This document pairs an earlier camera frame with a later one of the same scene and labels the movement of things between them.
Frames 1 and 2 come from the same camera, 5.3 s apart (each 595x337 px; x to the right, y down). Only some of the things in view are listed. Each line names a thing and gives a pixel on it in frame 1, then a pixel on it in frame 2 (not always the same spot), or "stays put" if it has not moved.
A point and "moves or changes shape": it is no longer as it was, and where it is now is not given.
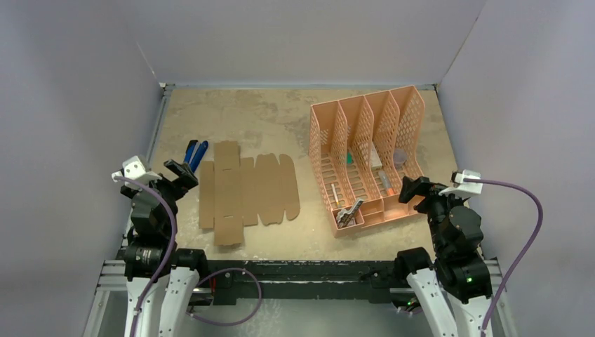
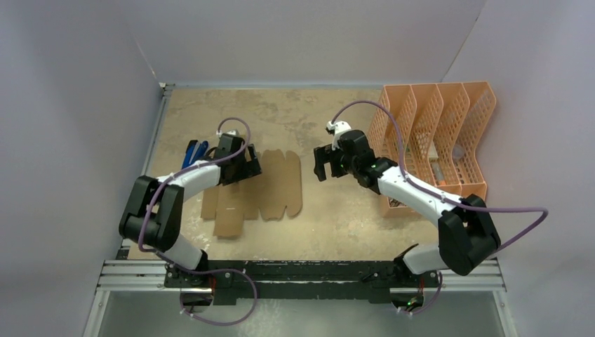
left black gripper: (178, 187) to (246, 173)
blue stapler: (195, 151) stays put
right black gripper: (422, 192) to (328, 160)
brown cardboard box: (234, 192) stays put
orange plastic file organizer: (360, 149) moves or changes shape
